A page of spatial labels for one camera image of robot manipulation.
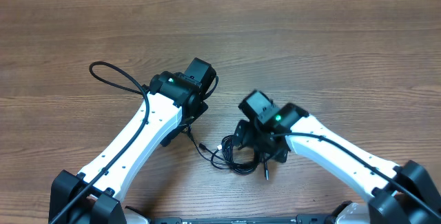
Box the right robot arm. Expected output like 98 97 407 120
233 90 440 223

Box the black USB cable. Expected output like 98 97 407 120
185 127 271 181

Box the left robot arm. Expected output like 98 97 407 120
48 58 218 224

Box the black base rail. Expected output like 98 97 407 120
123 201 369 224

